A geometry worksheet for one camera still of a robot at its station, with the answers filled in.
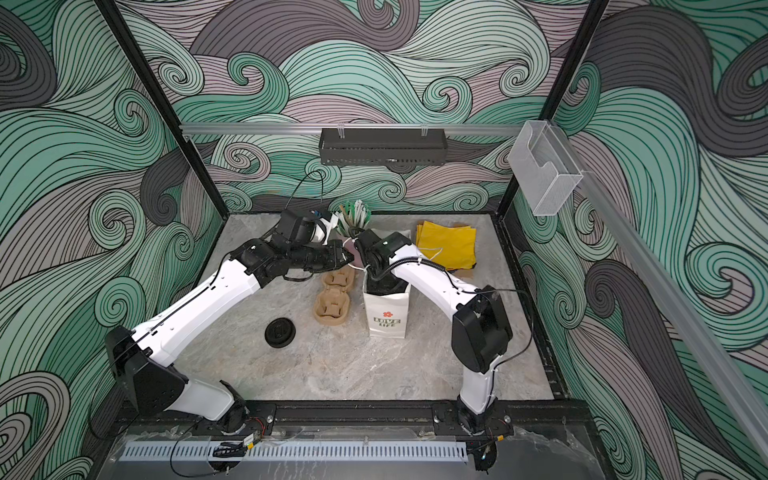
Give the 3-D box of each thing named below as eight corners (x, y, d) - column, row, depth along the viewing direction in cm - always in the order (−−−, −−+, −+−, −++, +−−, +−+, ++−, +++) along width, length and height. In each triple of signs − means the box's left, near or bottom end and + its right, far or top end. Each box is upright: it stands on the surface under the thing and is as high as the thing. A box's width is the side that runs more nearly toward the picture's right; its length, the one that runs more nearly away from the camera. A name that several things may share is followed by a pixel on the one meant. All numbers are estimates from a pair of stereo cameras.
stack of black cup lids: (264, 348, 87) (261, 344, 85) (271, 321, 92) (268, 317, 90) (293, 348, 87) (290, 344, 85) (298, 322, 92) (296, 317, 90)
